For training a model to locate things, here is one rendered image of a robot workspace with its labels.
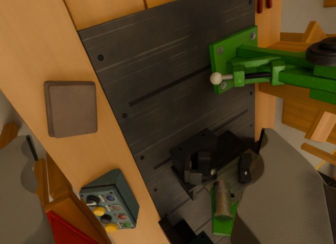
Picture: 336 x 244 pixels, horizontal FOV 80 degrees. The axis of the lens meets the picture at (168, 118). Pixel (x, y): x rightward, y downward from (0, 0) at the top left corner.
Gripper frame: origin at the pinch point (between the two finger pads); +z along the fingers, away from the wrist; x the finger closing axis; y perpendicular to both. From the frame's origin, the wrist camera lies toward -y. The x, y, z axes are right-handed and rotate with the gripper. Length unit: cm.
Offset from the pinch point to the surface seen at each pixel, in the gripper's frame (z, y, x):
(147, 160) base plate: 28.9, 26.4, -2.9
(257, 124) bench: 52, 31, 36
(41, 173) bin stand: 77, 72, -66
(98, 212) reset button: 18.8, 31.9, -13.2
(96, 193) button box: 19.4, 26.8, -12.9
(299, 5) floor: 209, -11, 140
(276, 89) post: 46, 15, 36
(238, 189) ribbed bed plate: 24.0, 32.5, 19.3
